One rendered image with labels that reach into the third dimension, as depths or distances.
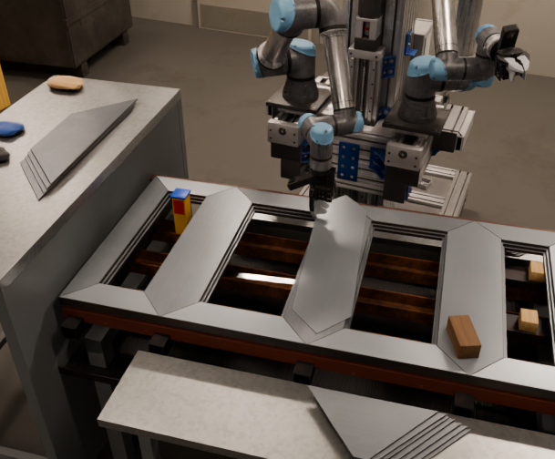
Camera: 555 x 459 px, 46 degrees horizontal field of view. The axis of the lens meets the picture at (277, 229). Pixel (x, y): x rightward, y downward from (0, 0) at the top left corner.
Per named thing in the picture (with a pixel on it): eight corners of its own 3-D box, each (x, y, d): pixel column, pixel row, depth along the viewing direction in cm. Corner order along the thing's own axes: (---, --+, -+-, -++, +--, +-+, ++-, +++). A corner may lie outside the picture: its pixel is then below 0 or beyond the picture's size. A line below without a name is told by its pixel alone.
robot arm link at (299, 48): (319, 76, 264) (321, 44, 256) (288, 80, 261) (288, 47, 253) (310, 66, 274) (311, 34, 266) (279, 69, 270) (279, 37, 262)
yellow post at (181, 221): (189, 242, 250) (184, 200, 238) (176, 240, 251) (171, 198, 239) (193, 235, 254) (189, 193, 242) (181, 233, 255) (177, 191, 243)
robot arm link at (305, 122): (325, 128, 232) (336, 143, 224) (295, 133, 230) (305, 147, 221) (326, 108, 228) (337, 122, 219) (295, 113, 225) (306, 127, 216)
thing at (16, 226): (2, 292, 177) (-2, 281, 174) (-180, 258, 190) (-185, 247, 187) (180, 97, 279) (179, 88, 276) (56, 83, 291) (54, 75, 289)
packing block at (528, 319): (535, 332, 197) (539, 323, 194) (518, 330, 198) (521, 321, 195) (534, 320, 201) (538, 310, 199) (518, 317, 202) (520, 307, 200)
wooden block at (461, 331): (478, 358, 179) (482, 345, 176) (457, 359, 178) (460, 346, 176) (466, 327, 188) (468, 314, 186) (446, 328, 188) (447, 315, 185)
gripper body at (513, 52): (524, 78, 198) (510, 63, 208) (527, 51, 193) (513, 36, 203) (498, 82, 199) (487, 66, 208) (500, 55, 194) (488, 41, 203)
